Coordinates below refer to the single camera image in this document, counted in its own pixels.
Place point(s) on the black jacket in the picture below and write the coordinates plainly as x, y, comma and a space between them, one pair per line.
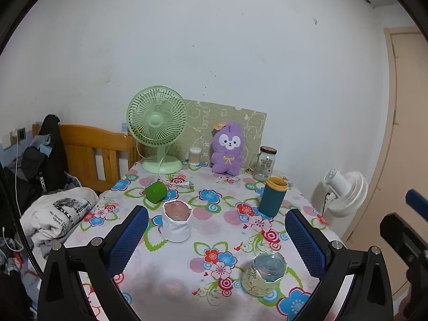
55, 160

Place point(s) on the beige door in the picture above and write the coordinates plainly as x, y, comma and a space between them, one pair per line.
404, 140

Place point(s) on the glass jar with lid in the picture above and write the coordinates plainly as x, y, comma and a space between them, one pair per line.
264, 165

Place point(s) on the black wall socket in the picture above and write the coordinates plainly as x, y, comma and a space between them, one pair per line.
21, 134

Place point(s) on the green desk fan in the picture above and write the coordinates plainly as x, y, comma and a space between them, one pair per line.
157, 120

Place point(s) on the wooden bed headboard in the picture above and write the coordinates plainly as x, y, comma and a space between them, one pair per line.
87, 143

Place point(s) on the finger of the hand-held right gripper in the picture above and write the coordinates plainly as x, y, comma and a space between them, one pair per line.
399, 234
417, 200

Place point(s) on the purple plush toy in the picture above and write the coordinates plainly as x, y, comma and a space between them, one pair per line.
227, 150

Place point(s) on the white printed cloth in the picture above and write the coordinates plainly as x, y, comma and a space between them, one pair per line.
57, 210

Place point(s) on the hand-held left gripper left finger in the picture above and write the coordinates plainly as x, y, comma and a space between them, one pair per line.
130, 237

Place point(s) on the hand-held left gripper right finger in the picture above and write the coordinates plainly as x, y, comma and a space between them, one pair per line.
306, 244

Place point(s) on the white paper cup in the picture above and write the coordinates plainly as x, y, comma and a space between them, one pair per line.
176, 229

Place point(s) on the blue denim garment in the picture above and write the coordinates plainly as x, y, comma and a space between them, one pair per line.
41, 142

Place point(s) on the clear glass cup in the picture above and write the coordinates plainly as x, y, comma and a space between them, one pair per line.
264, 274

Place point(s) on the cotton swab container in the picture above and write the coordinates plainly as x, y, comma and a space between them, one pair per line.
195, 157

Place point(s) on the teal cup with yellow rim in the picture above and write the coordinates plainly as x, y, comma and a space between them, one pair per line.
271, 200

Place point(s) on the patterned green board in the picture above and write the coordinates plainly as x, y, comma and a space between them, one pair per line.
200, 120

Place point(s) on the white floor fan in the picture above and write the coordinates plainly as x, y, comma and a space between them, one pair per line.
347, 194

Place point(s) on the floral tablecloth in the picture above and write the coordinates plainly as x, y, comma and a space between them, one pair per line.
214, 214

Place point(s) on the green plastic cup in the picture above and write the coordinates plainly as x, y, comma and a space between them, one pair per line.
155, 192

